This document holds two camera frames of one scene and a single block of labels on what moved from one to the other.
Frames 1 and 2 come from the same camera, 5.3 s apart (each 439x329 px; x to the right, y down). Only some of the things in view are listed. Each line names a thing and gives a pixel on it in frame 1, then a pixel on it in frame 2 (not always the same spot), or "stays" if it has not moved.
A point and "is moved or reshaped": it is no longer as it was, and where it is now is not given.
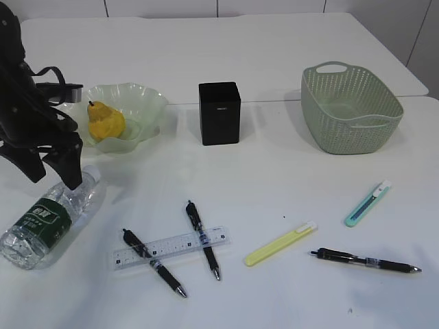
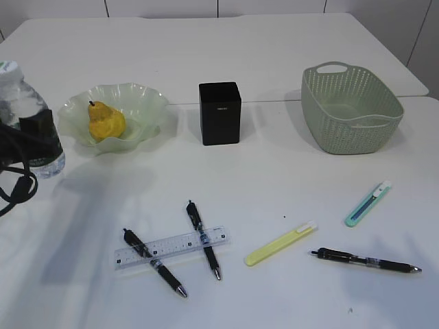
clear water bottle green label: [25, 242] is moved or reshaped
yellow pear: [103, 122] stays
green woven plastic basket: [347, 110] stays
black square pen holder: [220, 113] stays
